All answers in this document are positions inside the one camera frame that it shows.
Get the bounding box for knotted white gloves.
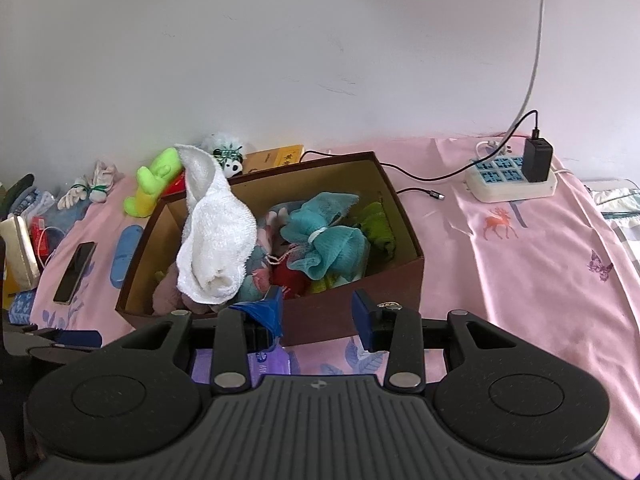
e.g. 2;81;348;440
57;177;108;211

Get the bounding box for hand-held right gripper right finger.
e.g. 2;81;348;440
351;289;526;391

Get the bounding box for white panda plush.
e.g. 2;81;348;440
200;132;248;179

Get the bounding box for black charger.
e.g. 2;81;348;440
522;138;554;183

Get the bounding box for black smartphone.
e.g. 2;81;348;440
52;241;97;306

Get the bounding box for blue glasses case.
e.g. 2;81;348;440
109;224;146;290

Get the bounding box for brown cardboard box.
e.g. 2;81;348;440
115;151;426;347

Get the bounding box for clear plastic bag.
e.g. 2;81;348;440
20;187;58;216

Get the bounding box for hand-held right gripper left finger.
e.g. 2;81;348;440
120;285;286;395

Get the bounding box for striped pillow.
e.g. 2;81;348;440
582;177;640;266

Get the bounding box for purple tissue packet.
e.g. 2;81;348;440
189;345;292;386

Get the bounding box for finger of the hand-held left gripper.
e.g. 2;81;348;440
37;329;103;350
27;345;96;367

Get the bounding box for pink printed bedsheet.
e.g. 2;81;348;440
27;135;640;476

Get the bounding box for white power strip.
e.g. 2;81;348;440
465;141;558;204

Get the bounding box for pink teddy bear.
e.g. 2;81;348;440
151;262;221;317

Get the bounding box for black charging cable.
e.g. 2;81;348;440
299;110;542;201

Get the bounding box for lime green plush toy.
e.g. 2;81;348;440
123;146;183;218

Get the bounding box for small red plush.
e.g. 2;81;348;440
270;260;311;301

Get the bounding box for red packet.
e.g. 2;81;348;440
30;216;53;261

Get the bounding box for blue patterned cloth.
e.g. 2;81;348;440
7;290;38;326

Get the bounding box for white towel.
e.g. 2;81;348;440
174;144;258;306

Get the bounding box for teal mesh bath sponge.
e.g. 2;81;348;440
280;191;372;281

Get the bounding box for white wall cable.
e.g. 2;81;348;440
502;0;547;141

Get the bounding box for green towel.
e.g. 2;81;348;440
355;201;397;261

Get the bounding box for small lime green plush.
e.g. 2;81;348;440
310;275;346;296

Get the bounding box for yellow book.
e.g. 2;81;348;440
244;145;305;173

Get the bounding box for floral slipper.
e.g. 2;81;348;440
235;205;296;306

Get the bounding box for white striped plush toy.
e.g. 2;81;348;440
92;160;126;188

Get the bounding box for dark green object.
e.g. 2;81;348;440
0;174;36;206

